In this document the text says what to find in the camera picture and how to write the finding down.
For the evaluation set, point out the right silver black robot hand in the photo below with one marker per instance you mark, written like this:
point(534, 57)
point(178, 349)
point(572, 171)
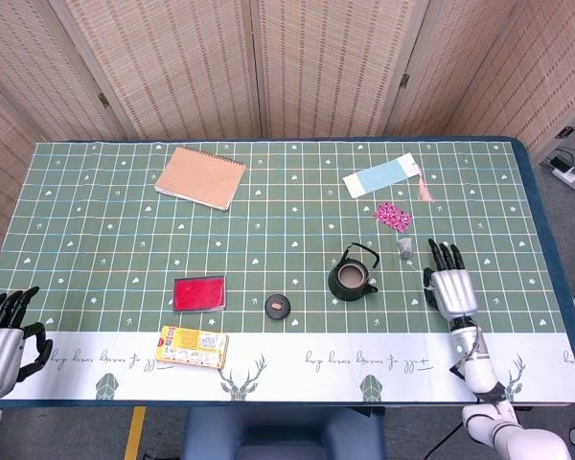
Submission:
point(455, 292)

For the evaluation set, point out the grey pyramid tea bag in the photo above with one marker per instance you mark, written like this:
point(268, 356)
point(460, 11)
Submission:
point(404, 247)

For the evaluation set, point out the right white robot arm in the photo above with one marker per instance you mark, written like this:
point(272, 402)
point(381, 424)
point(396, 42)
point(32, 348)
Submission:
point(479, 369)

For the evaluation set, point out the blue robot base seat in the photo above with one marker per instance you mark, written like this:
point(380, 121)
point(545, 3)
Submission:
point(278, 436)

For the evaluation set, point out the black cast iron teapot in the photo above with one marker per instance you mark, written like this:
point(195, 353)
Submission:
point(347, 290)

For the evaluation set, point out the black teapot lid wooden knob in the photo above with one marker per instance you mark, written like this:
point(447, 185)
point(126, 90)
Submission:
point(277, 310)

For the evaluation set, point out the blue white tasselled bookmark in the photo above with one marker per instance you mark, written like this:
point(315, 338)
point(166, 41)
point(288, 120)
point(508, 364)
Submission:
point(381, 175)

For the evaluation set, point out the green checked tablecloth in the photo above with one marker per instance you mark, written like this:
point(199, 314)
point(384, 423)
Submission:
point(287, 230)

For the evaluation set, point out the yellow printed cardboard box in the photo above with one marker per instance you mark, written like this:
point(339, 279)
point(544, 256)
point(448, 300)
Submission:
point(191, 347)

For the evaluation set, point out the red ink pad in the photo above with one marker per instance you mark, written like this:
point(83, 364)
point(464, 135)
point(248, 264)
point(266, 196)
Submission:
point(199, 293)

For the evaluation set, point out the brass screen hinge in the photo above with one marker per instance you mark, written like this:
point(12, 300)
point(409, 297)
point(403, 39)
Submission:
point(404, 81)
point(103, 99)

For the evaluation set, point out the kraft spiral notebook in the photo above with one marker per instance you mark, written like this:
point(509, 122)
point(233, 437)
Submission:
point(199, 177)

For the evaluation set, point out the woven folding screen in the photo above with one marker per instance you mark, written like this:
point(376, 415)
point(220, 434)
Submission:
point(182, 62)

